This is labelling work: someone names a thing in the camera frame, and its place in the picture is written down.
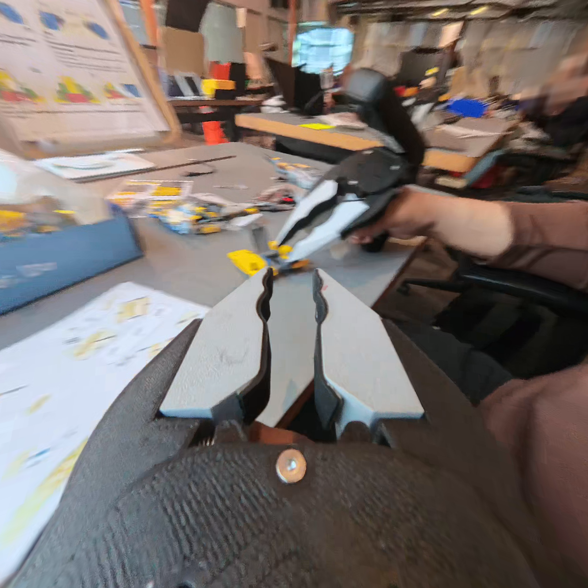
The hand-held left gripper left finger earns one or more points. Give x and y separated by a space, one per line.
220 363

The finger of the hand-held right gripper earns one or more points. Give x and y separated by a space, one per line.
317 197
340 223

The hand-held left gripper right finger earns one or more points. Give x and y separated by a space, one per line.
363 367

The yellow black brick assembly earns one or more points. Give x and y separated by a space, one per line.
246 261

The blue cardboard kit box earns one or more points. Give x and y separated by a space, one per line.
69 257

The clear bag yellow gear parts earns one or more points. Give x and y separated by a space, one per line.
50 193

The person's right forearm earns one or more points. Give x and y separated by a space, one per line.
482 225

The wooden-edged background desk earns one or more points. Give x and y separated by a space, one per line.
285 126

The grey desk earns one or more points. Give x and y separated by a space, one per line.
193 262

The person's right hand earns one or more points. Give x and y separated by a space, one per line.
409 216

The black laptop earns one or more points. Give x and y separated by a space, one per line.
294 87

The orange plastic object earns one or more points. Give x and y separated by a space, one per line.
215 128

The clear bag yellow grey parts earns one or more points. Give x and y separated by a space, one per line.
193 218

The yellow plastic box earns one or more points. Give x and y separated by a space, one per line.
218 88

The instruction booklet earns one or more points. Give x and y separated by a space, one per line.
69 367

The yellow black sticker sheet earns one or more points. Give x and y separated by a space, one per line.
156 190

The black office chair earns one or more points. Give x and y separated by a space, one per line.
505 282

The person's brown shirt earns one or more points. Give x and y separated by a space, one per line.
542 459

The printed instruction sheet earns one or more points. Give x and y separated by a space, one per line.
69 69

